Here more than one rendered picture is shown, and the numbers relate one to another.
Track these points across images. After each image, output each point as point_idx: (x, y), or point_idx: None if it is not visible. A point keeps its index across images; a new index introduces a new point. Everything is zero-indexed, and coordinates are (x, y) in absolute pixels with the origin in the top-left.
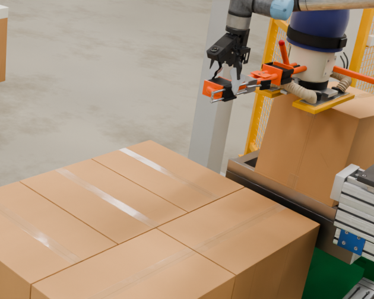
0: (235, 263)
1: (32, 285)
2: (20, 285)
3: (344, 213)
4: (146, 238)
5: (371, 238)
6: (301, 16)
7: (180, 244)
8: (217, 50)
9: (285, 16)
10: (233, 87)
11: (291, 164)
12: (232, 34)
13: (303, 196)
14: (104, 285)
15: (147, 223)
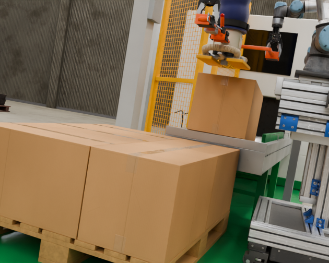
0: (212, 153)
1: (92, 146)
2: (78, 151)
3: (285, 101)
4: (147, 143)
5: (305, 113)
6: (224, 9)
7: (171, 146)
8: None
9: None
10: (215, 16)
11: (213, 118)
12: None
13: (223, 136)
14: (141, 150)
15: (140, 140)
